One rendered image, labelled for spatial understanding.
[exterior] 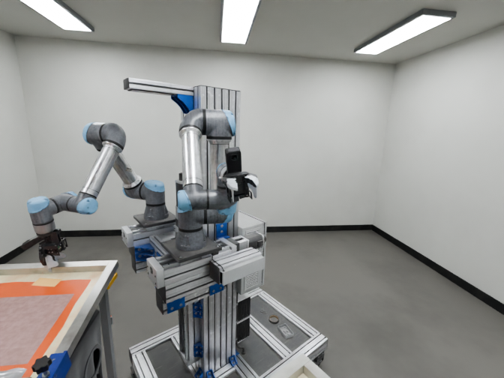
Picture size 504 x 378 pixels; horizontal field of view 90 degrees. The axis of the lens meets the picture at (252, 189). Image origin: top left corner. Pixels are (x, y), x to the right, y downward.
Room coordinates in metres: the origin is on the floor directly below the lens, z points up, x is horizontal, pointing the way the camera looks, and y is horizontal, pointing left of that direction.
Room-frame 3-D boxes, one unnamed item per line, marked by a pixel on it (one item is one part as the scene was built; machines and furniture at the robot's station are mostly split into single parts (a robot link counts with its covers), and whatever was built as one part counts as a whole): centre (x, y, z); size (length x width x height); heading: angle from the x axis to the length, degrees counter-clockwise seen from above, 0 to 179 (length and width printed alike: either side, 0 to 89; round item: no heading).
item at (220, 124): (1.20, 0.16, 1.63); 0.15 x 0.12 x 0.55; 105
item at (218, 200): (0.94, 0.11, 1.56); 0.11 x 0.08 x 0.11; 105
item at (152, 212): (1.54, 0.61, 1.31); 0.15 x 0.15 x 0.10
